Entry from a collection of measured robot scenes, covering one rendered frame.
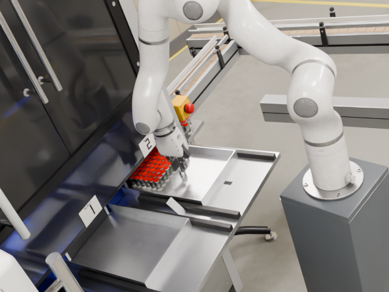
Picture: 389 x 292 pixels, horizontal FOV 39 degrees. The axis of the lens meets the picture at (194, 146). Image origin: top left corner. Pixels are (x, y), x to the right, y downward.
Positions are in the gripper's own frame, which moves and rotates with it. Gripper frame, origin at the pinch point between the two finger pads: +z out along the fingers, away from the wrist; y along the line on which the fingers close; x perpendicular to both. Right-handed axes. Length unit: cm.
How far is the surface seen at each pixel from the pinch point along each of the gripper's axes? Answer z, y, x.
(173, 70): 95, 169, -209
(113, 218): 6.4, 15.8, 23.4
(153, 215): 4.4, -0.4, 20.3
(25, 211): -25, 11, 51
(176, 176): 6.5, 3.9, -0.6
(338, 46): 7, -27, -90
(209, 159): 6.5, -4.1, -11.2
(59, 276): -50, -44, 80
